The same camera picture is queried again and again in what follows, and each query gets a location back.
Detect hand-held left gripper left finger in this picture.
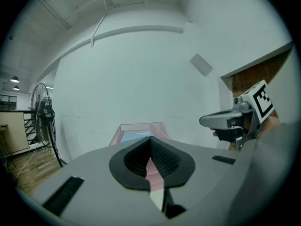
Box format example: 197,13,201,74
109,137,151,193

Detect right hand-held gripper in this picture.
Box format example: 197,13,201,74
199,80,275,151

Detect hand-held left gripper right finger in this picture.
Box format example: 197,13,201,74
150,136,196,219

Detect pink mesh desk organizer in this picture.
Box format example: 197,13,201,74
109,122,170,193

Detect black standing floor fan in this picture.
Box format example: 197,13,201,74
30,82,64,168

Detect black stair railing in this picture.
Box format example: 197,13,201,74
23,112,38,142

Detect white ceiling pipe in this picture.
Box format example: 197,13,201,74
35,0,113,48

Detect grey wall panel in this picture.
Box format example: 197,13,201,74
189,53,214,77

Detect white door frame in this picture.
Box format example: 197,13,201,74
220,40,294,114

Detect white floor cable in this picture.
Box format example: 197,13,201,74
9,147,38,181

